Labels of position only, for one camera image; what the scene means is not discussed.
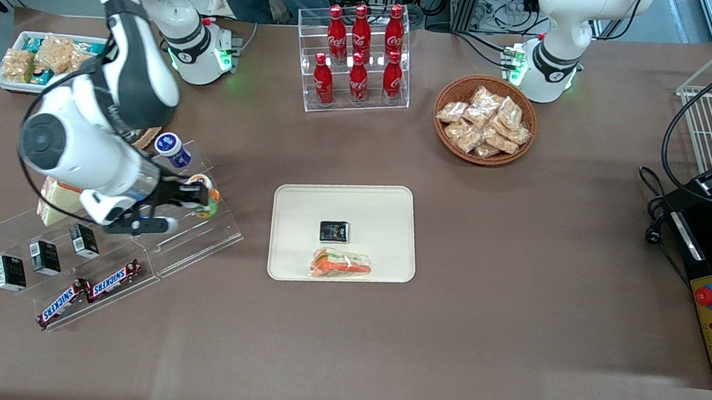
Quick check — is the rice cracker snack packet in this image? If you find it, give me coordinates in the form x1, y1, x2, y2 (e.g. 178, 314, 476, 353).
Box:
67, 51, 96, 76
34, 33, 78, 77
0, 48, 39, 84

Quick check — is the flat black packet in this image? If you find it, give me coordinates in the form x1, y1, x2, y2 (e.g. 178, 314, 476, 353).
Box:
318, 219, 352, 246

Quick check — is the round wicker basket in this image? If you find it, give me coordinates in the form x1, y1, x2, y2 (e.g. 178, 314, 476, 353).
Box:
428, 71, 542, 171

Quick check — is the black cable with plug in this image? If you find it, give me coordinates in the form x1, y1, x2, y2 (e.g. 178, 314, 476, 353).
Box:
630, 163, 702, 272

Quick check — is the cream plastic tray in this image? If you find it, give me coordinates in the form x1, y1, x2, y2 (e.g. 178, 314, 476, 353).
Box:
266, 175, 424, 293

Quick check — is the small black chocolate box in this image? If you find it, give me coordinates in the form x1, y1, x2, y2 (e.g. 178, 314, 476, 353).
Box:
0, 254, 30, 293
66, 222, 102, 261
27, 239, 64, 277

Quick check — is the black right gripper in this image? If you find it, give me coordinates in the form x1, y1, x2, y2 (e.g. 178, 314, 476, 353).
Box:
130, 170, 212, 222

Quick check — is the clear acrylic bottle rack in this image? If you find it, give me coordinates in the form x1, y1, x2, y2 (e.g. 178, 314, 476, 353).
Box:
289, 0, 419, 122

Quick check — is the white plastic bin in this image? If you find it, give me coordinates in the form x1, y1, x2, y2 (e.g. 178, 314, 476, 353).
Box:
0, 28, 113, 102

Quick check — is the flat wrapped sandwich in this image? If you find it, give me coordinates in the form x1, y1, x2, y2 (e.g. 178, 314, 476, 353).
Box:
308, 246, 375, 284

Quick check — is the red cola bottle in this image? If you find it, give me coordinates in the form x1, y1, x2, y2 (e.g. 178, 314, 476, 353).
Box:
324, 4, 353, 65
349, 3, 376, 60
346, 51, 373, 106
380, 50, 406, 105
309, 51, 339, 107
382, 4, 408, 59

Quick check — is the clear acrylic chocolate stand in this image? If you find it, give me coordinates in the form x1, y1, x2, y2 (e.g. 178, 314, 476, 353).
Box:
0, 195, 166, 343

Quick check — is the silver bar wrist camera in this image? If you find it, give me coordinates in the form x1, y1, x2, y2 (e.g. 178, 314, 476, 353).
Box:
100, 211, 178, 240

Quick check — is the clear acrylic gum stand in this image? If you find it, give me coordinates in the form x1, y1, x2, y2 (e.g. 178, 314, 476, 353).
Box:
128, 135, 252, 286

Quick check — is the upright triangle wrapped sandwich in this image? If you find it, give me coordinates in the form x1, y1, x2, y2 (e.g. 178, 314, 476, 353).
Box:
35, 175, 93, 231

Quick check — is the blue lid gum bottle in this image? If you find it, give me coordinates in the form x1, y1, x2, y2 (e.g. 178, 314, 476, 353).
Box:
152, 131, 195, 171

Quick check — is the snickers bar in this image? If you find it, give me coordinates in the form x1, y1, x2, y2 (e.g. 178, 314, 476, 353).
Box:
35, 275, 92, 335
84, 256, 144, 307

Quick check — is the aluminium frame post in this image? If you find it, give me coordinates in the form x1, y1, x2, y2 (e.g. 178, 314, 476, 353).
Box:
447, 0, 485, 35

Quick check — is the orange lid gum bottle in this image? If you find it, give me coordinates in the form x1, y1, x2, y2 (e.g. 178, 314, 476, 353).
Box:
183, 172, 223, 220

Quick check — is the clear bag of crackers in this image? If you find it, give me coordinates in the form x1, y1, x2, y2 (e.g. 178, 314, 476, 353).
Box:
469, 84, 506, 114
494, 94, 526, 132
472, 139, 504, 161
434, 99, 471, 126
482, 128, 532, 157
442, 118, 483, 155
462, 103, 494, 133

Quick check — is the oval wicker basket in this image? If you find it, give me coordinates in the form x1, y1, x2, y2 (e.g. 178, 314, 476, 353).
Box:
131, 123, 164, 152

